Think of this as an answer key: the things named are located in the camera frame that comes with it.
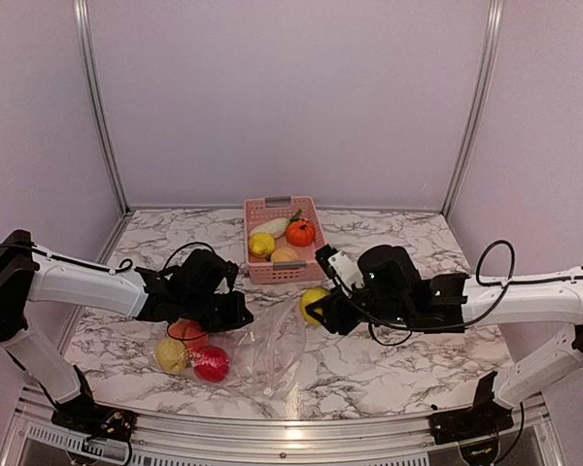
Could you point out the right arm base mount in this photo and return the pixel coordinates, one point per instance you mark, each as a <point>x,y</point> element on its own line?
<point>485,416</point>

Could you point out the red fake pepper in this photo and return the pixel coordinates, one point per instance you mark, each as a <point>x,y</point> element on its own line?
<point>211,364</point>

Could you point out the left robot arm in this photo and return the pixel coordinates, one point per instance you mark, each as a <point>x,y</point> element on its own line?
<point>201,289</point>

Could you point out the pale yellow fake fruit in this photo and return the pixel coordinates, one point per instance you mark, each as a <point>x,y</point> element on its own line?
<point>172,356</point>

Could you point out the peach fake fruit with leaf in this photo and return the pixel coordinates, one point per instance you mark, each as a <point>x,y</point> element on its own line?
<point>283,255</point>

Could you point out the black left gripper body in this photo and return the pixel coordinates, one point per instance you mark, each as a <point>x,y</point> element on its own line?
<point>216,318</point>

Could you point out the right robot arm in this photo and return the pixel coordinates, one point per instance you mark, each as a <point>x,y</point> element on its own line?
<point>384,288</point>

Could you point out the orange red fake fruit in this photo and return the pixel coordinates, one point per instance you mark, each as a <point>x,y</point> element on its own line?
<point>189,333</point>

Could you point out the front aluminium rail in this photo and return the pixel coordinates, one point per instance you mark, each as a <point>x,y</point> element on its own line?
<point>164,439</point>

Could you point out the yellow fake lemon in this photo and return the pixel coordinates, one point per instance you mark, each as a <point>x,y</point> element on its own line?
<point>261,245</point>

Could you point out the pink perforated plastic basket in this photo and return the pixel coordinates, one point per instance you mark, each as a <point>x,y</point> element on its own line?
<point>306,268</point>

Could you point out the aluminium frame post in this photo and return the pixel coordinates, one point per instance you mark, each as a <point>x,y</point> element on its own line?
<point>480,94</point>
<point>81,14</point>

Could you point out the left aluminium frame post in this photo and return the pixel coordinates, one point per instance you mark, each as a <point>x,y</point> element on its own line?
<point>81,14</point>

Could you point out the clear zip top bag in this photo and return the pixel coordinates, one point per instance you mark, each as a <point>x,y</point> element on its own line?
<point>265,353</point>

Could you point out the right aluminium frame post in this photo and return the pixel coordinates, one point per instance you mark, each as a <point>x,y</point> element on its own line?
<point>480,94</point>

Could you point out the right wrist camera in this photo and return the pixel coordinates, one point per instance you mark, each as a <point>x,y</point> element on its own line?
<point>340,268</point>

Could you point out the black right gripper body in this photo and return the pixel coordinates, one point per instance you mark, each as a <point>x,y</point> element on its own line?
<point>346,321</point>

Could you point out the orange fake pumpkin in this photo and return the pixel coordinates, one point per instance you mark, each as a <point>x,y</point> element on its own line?
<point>300,233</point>

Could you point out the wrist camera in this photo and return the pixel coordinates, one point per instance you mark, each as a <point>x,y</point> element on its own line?
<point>229,272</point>
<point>340,268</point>

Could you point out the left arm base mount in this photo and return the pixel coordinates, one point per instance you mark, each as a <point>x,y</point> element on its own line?
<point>85,415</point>

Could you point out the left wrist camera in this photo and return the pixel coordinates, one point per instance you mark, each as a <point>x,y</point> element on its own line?
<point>229,272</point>

